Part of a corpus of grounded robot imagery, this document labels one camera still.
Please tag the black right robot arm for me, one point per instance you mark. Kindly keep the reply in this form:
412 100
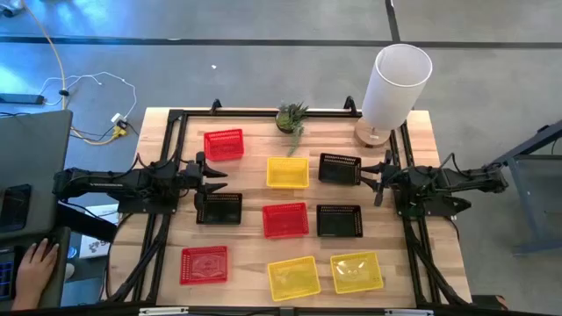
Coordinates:
461 180

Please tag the black backlit keyboard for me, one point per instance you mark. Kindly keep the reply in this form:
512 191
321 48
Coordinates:
6 276

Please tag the red plastic basket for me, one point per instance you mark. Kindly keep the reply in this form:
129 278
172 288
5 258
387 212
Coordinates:
285 220
204 265
224 145

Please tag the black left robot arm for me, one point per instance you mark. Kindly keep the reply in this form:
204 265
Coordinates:
110 181

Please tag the black plastic basket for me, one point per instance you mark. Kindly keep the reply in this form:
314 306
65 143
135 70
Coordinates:
339 221
338 171
221 210

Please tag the yellow plastic basket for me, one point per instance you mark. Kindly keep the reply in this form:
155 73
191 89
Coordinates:
293 278
287 173
356 273

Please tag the white and yellow plug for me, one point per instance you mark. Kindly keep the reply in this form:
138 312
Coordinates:
117 118

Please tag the grey desk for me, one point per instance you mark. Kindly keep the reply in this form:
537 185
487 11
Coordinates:
35 149

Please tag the white printed cardboard box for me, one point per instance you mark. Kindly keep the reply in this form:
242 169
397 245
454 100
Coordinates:
98 248

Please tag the black aluminium table frame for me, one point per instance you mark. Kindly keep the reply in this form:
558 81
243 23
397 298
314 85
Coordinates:
228 113

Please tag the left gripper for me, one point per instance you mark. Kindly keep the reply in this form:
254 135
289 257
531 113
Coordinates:
193 175

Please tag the black power strip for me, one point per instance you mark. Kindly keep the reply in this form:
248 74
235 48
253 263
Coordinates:
22 98

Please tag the person's hand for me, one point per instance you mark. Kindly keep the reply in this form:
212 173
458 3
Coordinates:
35 267

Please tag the black tablet screen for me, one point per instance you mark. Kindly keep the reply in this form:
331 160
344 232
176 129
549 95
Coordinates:
15 208

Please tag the white shade table lamp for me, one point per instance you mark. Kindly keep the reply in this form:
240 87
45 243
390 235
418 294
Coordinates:
395 88

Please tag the blue-grey metal table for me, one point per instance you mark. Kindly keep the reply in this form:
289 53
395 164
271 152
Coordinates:
538 184

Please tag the small potted succulent plant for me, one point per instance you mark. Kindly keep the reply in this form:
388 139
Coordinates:
290 118

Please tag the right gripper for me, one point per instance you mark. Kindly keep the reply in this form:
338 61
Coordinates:
388 177

